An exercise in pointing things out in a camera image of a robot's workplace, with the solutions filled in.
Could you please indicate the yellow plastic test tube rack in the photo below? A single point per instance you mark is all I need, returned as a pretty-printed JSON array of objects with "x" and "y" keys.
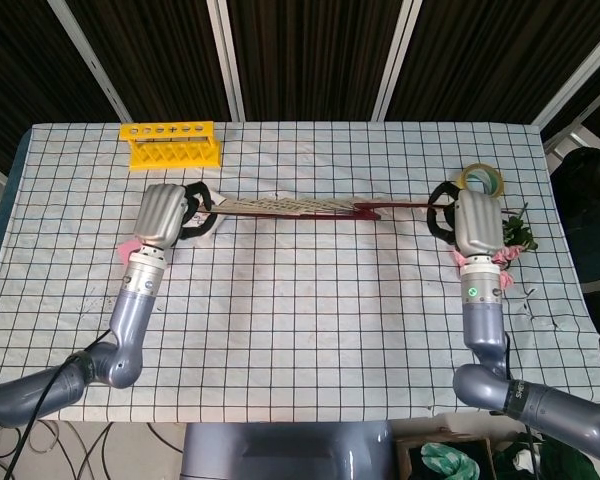
[{"x": 175, "y": 155}]

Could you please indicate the cardboard box with green cloth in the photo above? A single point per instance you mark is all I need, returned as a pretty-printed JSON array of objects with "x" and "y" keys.
[{"x": 445, "y": 460}]

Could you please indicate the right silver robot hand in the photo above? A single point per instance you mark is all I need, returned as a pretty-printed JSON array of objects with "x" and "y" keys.
[{"x": 480, "y": 225}]

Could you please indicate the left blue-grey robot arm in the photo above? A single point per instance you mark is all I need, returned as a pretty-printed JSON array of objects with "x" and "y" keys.
[{"x": 130, "y": 320}]

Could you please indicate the yellow adhesive tape roll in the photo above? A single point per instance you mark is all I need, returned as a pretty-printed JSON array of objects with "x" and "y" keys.
[{"x": 497, "y": 182}]

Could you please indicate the white partition frame post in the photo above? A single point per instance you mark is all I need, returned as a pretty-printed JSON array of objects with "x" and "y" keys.
[
  {"x": 227, "y": 65},
  {"x": 575, "y": 65},
  {"x": 95, "y": 65},
  {"x": 395, "y": 60}
]

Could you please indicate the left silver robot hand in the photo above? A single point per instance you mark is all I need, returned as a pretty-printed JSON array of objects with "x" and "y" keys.
[{"x": 157, "y": 215}]

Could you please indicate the red-ribbed paper folding fan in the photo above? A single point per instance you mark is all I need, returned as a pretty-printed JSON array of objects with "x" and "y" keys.
[{"x": 290, "y": 206}]

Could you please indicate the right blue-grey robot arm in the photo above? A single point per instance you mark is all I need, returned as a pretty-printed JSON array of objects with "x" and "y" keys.
[{"x": 485, "y": 325}]

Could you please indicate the white tissue pack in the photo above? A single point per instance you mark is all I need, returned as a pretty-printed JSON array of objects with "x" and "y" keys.
[{"x": 197, "y": 226}]

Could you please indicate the pink artificial rose bouquet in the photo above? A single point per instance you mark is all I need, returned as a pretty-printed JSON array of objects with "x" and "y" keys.
[{"x": 517, "y": 232}]

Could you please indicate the dark green cloth pile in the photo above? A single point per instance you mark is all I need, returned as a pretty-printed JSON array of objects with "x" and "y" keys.
[{"x": 570, "y": 460}]

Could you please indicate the black-grid white tablecloth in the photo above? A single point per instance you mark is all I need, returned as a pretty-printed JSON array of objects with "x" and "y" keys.
[{"x": 300, "y": 310}]

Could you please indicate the blue-grey robot torso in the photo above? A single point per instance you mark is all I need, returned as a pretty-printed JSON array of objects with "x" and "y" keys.
[{"x": 280, "y": 450}]

